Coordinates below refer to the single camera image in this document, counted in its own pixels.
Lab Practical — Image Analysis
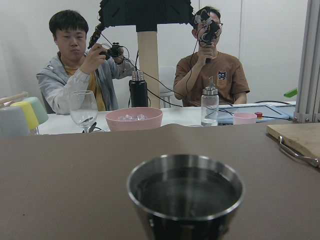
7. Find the steel measuring jigger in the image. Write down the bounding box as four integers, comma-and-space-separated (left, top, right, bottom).
126, 154, 246, 240

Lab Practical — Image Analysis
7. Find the pink plastic cup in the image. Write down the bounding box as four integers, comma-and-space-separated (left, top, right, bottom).
233, 112, 257, 125

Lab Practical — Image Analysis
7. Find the mint green plastic cup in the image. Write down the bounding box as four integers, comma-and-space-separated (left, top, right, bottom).
24, 96, 49, 125

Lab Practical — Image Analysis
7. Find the yellow plastic cup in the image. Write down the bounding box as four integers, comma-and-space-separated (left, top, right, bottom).
11, 101, 39, 130

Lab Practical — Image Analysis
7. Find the grey plastic cup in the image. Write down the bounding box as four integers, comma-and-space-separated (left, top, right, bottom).
0, 106, 30, 137

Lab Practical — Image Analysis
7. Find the wooden cup rack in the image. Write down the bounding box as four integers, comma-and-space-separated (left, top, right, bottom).
0, 91, 28, 108

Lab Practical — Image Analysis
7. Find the pink bowl with ice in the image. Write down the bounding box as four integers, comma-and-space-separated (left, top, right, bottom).
105, 107, 163, 132

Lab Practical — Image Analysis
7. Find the black thermos bottle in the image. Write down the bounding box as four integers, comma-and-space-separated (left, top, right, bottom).
129, 70, 149, 108

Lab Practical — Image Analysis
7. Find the clear pourer bottle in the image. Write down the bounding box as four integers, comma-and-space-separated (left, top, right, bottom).
200, 76, 219, 127

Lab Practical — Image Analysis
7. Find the person in brown shirt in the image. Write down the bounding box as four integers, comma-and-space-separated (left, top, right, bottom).
173, 6, 250, 107

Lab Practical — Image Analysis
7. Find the clear wine glass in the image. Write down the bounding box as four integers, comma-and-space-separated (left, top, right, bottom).
69, 90, 98, 133

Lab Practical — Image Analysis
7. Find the left teleoperation controller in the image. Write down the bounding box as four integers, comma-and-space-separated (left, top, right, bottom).
88, 23, 127, 63

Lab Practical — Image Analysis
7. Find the teleoperation controller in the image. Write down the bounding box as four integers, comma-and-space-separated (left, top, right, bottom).
192, 6, 223, 67
88, 23, 127, 63

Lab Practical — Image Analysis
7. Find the person in grey jacket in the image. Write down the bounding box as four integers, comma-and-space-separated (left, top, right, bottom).
36, 9, 135, 115

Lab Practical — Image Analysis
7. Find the right teleoperation controller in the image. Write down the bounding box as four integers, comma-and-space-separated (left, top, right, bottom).
192, 6, 223, 67

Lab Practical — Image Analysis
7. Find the blue teach pendant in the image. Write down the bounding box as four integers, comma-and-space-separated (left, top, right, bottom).
218, 103, 294, 125

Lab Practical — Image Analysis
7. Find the bamboo cutting board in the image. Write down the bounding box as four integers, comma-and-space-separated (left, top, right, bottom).
266, 123, 320, 168

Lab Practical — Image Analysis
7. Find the aluminium frame post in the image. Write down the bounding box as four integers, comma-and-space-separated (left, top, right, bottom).
293, 0, 320, 123

